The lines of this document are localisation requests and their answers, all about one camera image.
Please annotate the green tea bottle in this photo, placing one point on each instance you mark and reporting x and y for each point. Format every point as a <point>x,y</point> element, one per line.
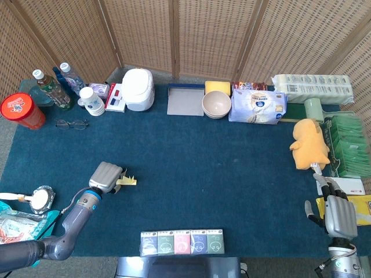
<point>55,92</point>

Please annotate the teal snack bag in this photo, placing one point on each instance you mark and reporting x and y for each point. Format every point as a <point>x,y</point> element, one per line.
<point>17,226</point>

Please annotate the pale blue tissue bag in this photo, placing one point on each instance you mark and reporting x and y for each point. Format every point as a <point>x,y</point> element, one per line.
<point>256,107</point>

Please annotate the white rice cooker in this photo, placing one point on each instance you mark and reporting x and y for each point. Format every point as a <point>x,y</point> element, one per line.
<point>137,89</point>

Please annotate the green pocket tissue pack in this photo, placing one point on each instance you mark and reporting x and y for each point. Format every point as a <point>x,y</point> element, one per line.
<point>215,242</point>
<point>165,244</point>

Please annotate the red brown snack packet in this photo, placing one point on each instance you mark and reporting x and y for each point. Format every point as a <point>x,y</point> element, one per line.
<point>249,86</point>

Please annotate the yellow packet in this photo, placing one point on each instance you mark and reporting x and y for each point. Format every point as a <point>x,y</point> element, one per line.
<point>362,211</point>

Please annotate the yellow plush toy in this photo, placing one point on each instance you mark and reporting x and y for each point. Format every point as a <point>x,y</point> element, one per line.
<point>308,144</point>

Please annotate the pink pocket tissue pack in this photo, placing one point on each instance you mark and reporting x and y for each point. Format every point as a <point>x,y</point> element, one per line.
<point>182,243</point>

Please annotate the beige bowl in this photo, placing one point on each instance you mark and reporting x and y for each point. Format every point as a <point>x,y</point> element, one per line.
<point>216,102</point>
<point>216,117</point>

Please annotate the green tea bag box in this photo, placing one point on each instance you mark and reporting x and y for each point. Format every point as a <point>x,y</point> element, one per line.
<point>347,144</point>

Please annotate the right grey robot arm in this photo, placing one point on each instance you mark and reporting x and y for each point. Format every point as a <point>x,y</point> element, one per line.
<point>345,265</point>

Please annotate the light green cup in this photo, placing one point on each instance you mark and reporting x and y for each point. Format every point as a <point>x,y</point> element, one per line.
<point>314,108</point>

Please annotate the blue pocket tissue pack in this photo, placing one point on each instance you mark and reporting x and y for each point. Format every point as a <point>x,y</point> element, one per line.
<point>199,242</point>
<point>149,244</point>

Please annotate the small purple box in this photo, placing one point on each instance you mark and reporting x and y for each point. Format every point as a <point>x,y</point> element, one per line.
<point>98,89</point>

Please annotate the round brush on foil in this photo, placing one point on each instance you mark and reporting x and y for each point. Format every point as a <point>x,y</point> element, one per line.
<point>42,198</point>

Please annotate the dark robot base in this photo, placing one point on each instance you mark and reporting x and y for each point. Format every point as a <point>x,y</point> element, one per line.
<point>179,267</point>

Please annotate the yellow sticky note pad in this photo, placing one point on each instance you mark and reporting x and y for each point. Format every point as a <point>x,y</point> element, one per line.
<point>129,181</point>

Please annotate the blue table carpet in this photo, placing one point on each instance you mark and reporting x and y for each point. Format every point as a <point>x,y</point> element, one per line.
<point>185,162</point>

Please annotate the clear bottle with pink label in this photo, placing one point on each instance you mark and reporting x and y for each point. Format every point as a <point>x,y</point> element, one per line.
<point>72,79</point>

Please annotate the white card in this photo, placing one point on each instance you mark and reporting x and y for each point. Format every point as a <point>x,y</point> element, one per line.
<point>350,185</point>

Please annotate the woven wooden screen panel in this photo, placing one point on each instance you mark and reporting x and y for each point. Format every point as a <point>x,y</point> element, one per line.
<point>298,37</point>
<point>17,43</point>
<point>142,32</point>
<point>72,34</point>
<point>214,34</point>
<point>359,58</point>

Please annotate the red canister with orange lid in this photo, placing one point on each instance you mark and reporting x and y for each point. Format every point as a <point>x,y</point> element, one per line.
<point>17,105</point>

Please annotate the blue bottle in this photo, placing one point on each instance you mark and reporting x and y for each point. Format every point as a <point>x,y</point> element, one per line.
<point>59,76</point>

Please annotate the grey cardboard tray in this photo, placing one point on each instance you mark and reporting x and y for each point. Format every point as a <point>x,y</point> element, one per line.
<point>185,101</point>

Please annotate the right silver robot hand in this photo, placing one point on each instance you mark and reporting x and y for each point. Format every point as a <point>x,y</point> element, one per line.
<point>340,217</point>

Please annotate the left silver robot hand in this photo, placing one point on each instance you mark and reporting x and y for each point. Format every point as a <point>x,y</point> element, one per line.
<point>105,176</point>

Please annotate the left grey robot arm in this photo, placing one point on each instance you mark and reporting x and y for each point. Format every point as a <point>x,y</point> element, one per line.
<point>75,217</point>

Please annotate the stack of floral paper cups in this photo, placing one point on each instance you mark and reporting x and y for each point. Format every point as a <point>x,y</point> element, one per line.
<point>91,101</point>

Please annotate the thin-framed eyeglasses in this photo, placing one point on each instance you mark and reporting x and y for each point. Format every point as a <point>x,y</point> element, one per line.
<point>78,124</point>

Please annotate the pale green paper pack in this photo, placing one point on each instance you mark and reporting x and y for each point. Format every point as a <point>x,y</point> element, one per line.
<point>313,88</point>

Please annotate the white red blue carton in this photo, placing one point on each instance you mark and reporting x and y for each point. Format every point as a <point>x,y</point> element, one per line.
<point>114,98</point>

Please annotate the green and yellow scouring sponge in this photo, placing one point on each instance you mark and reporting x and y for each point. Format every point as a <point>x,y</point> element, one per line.
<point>294,111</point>

